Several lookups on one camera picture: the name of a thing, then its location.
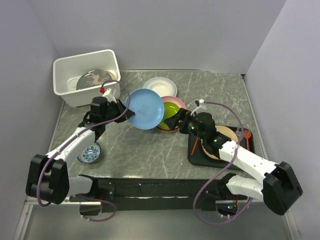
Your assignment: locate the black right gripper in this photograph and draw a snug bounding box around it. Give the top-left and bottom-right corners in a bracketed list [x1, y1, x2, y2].
[164, 107, 206, 142]

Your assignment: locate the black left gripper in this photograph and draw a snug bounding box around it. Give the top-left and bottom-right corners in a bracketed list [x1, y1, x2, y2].
[102, 98, 135, 124]

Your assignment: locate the green plate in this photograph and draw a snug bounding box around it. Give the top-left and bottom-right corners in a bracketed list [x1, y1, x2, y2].
[158, 101, 180, 129]

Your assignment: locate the blue plastic plate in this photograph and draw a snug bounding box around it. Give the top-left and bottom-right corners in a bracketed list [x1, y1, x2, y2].
[124, 88, 165, 130]

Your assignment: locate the grey deer plate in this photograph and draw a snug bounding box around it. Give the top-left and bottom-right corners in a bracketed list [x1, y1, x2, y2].
[76, 69, 113, 90]

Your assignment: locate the beige floral plate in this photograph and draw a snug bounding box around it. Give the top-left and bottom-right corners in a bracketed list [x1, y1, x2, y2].
[107, 70, 118, 80]

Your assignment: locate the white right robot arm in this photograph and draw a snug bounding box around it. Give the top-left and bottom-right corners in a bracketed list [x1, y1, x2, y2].
[164, 108, 303, 216]

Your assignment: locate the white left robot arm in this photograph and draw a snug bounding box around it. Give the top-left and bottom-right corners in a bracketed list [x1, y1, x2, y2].
[25, 96, 134, 207]

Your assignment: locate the white plastic bin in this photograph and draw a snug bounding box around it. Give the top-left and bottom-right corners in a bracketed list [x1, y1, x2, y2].
[53, 49, 121, 108]

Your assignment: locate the pink plate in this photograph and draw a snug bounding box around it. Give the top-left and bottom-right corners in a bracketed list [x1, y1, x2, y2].
[161, 96, 187, 111]

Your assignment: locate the orange fork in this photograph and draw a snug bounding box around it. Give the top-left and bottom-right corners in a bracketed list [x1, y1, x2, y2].
[190, 138, 199, 156]

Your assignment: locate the white deep plate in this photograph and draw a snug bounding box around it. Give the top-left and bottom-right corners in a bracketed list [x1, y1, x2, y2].
[142, 77, 178, 97]

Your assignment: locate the black tray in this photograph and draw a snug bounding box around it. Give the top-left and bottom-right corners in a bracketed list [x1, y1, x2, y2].
[187, 126, 255, 169]

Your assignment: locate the beige plate on tray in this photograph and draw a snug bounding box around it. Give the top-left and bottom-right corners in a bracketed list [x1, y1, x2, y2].
[201, 125, 239, 161]

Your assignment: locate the blue white patterned bowl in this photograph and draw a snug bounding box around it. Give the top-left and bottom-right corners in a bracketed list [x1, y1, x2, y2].
[77, 142, 102, 164]

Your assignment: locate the clear glass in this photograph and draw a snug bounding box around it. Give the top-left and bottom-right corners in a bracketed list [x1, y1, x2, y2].
[235, 124, 249, 139]

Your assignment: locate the orange spoon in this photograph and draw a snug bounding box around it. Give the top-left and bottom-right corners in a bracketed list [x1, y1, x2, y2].
[244, 129, 252, 151]

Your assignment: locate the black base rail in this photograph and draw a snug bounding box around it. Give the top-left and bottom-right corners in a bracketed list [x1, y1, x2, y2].
[67, 174, 251, 213]

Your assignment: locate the aluminium frame rail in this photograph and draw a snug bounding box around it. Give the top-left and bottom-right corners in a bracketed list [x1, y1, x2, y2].
[14, 200, 302, 240]

